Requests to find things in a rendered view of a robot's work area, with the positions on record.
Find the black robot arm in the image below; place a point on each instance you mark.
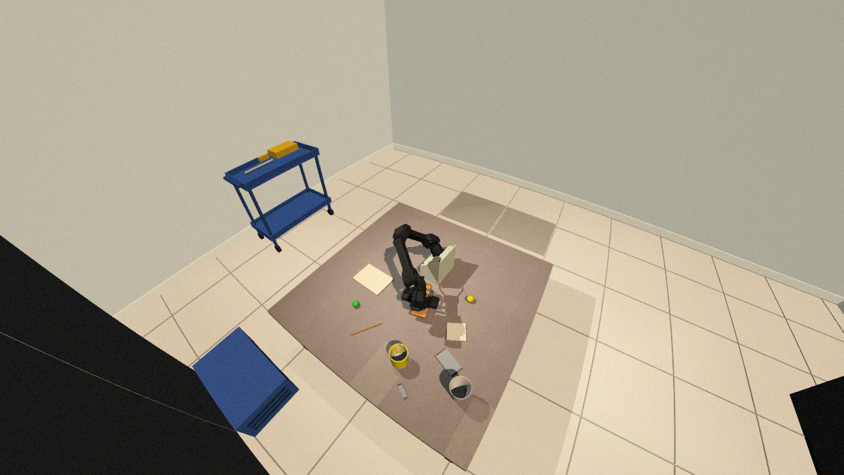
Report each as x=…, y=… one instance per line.
x=410, y=275

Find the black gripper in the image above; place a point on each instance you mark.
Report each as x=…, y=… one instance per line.
x=431, y=302

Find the yellow cup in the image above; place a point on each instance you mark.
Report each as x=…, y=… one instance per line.
x=398, y=355

